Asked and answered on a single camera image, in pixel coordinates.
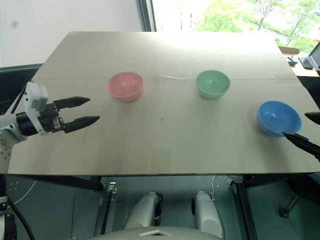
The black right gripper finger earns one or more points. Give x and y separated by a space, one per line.
314 116
306 143

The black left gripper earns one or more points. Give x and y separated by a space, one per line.
51 120

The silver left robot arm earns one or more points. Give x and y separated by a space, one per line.
6 131

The blue bowl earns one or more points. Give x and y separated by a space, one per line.
278 117

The pink bowl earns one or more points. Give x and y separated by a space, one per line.
125 87

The black laptop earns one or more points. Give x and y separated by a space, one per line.
311 58

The small black desk device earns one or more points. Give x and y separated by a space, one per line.
291 61

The black chair base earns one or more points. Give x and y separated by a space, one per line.
288 206

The dark grey furniture panel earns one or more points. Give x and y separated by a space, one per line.
15 82

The black table crossbar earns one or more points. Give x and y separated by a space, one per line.
70 182

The black table leg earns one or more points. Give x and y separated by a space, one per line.
243 207
107 210

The green bowl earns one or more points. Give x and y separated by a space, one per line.
212 83

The silver left robot leg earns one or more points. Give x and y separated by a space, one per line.
141 210

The silver robot leg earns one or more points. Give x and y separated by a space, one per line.
141 210
206 212

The silver right robot leg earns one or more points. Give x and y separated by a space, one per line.
206 212

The silver robot torso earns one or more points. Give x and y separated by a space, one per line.
155 233

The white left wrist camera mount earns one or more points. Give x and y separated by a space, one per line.
35 96

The dark window frame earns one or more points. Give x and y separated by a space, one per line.
147 15

